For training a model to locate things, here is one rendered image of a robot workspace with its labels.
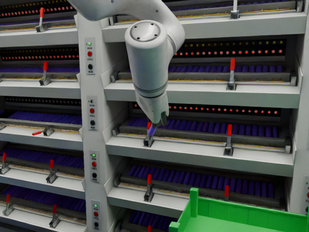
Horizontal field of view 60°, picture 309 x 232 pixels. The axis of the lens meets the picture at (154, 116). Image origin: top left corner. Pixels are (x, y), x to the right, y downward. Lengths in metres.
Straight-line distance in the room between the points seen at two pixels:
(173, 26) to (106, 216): 0.74
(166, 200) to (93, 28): 0.64
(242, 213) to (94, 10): 0.59
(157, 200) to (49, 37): 0.71
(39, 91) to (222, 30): 0.71
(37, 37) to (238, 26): 0.72
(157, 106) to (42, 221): 0.86
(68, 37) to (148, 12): 0.48
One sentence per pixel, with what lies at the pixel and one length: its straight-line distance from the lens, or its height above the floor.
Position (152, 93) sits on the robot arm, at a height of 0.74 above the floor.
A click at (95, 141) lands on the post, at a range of 1.00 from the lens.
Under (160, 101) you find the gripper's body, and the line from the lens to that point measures 0.65.
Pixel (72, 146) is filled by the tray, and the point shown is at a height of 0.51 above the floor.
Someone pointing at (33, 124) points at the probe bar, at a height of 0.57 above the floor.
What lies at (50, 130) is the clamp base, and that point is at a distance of 1.15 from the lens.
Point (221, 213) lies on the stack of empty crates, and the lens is 0.77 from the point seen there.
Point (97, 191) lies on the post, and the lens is 1.06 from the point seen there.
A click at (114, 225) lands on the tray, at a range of 1.15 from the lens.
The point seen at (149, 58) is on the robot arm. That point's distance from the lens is 0.54.
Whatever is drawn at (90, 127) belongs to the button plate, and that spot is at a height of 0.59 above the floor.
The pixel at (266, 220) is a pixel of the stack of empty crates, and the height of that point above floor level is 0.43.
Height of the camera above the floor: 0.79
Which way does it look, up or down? 9 degrees down
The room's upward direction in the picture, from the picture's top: straight up
